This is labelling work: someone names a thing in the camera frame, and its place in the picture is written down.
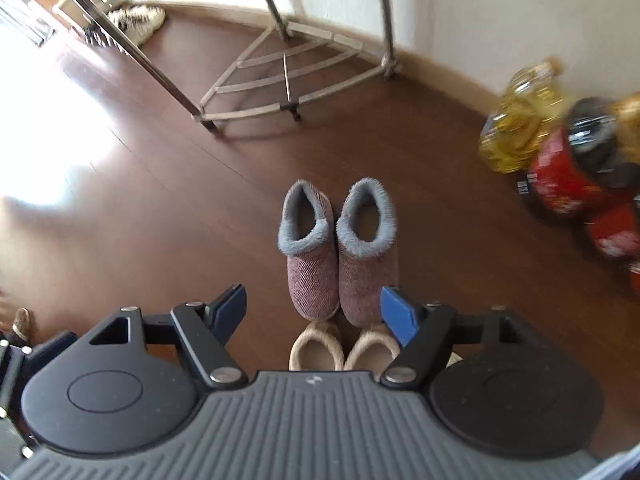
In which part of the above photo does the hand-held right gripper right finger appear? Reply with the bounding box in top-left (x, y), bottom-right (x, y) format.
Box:
top-left (380, 286), bottom-right (539, 390)

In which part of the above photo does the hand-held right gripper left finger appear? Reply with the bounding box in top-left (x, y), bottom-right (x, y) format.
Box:
top-left (89, 283), bottom-right (249, 389)

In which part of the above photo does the beige fuzzy slipper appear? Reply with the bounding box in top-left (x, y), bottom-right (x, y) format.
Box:
top-left (289, 321), bottom-right (346, 372)
top-left (344, 327), bottom-right (401, 372)

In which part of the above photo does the pink knitted slipper grey fleece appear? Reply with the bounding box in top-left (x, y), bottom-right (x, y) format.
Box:
top-left (336, 177), bottom-right (400, 327)
top-left (277, 180), bottom-right (337, 321)

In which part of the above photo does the red and black bottle pack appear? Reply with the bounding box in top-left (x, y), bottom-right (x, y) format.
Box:
top-left (517, 97), bottom-right (640, 219)

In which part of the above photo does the yellow oil bottle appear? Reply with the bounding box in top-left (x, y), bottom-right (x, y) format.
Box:
top-left (477, 57), bottom-right (569, 175)

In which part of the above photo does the red package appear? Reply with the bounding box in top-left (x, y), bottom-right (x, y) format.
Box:
top-left (585, 202), bottom-right (640, 297)

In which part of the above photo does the stainless steel corner rack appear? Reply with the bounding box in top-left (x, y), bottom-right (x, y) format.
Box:
top-left (7, 0), bottom-right (404, 137)

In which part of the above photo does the row of shoes by wall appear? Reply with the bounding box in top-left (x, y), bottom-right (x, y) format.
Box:
top-left (82, 4), bottom-right (166, 47)

